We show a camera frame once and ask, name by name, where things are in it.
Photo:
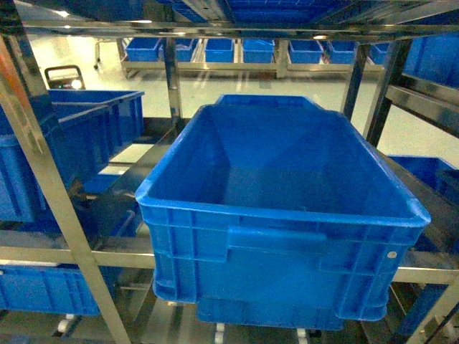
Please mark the blue crate lower left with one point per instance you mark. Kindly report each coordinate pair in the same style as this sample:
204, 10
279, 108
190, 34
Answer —
59, 290

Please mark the steel shelf rack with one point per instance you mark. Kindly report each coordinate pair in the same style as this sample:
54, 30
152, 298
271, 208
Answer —
366, 22

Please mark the blue crate shelf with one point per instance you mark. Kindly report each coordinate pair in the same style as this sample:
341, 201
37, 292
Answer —
273, 211
84, 129

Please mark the blue crate middle shelf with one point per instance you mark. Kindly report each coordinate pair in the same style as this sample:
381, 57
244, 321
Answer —
273, 211

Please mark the blue crate left shelf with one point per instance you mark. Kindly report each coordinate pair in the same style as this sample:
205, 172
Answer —
84, 129

